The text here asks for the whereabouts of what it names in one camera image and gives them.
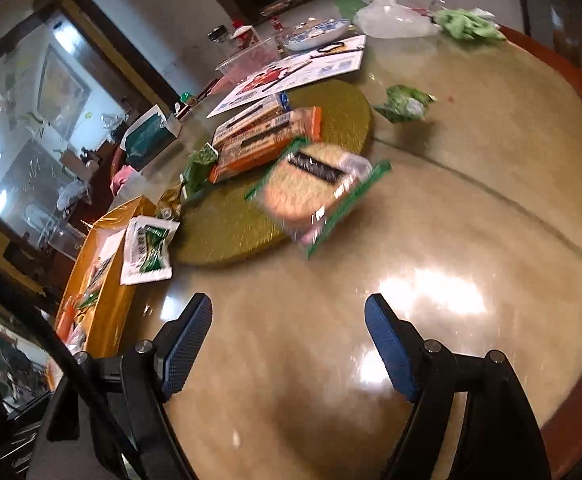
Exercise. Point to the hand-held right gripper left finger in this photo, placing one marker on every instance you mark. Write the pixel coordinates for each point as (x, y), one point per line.
(186, 352)

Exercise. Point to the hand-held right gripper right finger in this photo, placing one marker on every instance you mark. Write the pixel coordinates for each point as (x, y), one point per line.
(391, 352)

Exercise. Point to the yellow taped cardboard box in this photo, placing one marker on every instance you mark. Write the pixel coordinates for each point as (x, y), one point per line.
(113, 305)

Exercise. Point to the brown sandwich biscuit packet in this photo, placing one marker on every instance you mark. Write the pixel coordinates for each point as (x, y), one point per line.
(306, 190)

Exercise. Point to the white green snack packet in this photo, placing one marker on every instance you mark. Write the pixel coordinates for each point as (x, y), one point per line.
(146, 250)

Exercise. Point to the gold round mat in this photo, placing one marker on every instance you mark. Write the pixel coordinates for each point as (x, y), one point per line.
(226, 225)

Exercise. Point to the clear acrylic pitcher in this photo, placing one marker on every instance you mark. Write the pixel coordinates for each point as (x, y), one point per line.
(53, 232)

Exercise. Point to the dark green snack packet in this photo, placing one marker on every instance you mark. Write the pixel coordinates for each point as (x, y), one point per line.
(198, 167)

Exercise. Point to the green tissue box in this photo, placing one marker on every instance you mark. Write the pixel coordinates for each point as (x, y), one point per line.
(148, 140)

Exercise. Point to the orange long cracker packet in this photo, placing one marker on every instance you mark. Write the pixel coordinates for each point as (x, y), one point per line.
(266, 147)

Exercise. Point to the small green packet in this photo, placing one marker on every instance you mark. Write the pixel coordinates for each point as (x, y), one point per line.
(403, 105)

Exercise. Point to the printed flyer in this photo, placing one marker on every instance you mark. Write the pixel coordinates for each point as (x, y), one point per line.
(321, 67)

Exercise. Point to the clear plastic container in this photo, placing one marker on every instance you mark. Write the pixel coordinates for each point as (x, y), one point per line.
(248, 60)

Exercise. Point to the glass jar with black lid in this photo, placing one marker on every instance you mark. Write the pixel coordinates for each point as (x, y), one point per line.
(218, 34)

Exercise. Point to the white red liquor bottle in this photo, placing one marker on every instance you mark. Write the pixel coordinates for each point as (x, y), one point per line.
(245, 35)

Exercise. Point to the blue white plate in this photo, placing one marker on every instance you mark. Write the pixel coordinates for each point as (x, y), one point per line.
(316, 35)

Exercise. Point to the white plastic bag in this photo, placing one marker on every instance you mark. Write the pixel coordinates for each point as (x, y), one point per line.
(396, 20)

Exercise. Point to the green cloth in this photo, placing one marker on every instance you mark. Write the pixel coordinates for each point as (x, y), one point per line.
(468, 27)

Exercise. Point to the framed wall painting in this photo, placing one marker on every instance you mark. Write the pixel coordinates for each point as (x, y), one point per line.
(63, 85)

